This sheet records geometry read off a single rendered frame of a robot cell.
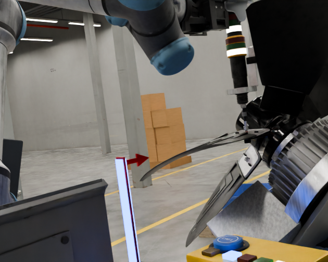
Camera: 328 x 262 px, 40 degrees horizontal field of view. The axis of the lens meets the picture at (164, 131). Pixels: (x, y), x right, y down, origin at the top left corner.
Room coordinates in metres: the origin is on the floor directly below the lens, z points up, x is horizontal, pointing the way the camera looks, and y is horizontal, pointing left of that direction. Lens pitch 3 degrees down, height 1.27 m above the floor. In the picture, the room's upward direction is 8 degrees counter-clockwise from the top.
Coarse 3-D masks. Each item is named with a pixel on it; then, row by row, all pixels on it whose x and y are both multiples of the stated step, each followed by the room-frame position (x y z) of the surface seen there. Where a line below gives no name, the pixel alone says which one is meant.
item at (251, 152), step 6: (246, 150) 1.14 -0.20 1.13; (252, 150) 1.11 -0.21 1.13; (252, 156) 1.09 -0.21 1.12; (258, 156) 1.06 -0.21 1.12; (240, 162) 1.13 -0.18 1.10; (246, 162) 1.10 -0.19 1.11; (252, 162) 1.08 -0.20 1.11; (246, 168) 1.08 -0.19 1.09; (252, 168) 1.06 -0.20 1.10; (246, 174) 1.07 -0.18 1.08
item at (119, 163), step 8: (120, 160) 0.79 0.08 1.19; (120, 168) 0.79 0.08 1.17; (120, 176) 0.79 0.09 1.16; (120, 184) 0.79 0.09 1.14; (120, 192) 0.80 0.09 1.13; (128, 200) 0.78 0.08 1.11; (128, 208) 0.78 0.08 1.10; (128, 216) 0.79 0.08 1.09; (128, 224) 0.79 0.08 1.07; (128, 232) 0.79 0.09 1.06; (128, 240) 0.79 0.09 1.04; (128, 248) 0.80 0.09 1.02
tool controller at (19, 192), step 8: (8, 144) 1.24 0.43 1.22; (16, 144) 1.26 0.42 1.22; (8, 152) 1.24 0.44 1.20; (16, 152) 1.26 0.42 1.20; (8, 160) 1.24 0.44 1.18; (16, 160) 1.25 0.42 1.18; (8, 168) 1.24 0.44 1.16; (16, 168) 1.25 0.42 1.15; (16, 176) 1.25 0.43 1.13; (16, 184) 1.25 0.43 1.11; (16, 192) 1.25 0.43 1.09
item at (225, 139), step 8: (224, 136) 1.01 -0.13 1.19; (232, 136) 0.96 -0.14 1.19; (240, 136) 0.95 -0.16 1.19; (248, 136) 0.94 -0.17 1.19; (208, 144) 0.93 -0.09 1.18; (216, 144) 0.83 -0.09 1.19; (224, 144) 0.86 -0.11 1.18; (184, 152) 0.80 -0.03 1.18; (192, 152) 0.83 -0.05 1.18; (168, 160) 0.84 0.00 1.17; (152, 168) 0.88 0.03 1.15; (144, 176) 0.92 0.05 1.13
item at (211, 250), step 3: (207, 249) 0.58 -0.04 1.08; (210, 249) 0.57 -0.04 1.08; (213, 249) 0.57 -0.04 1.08; (216, 249) 0.57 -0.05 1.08; (219, 249) 0.57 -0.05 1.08; (201, 252) 0.57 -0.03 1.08; (204, 252) 0.57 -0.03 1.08; (207, 252) 0.56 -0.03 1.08; (210, 252) 0.56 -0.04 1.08; (213, 252) 0.56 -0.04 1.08; (216, 252) 0.57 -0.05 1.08; (219, 252) 0.57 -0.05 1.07; (204, 255) 0.57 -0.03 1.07; (207, 255) 0.56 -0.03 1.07; (210, 255) 0.56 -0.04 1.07; (213, 255) 0.56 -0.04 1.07
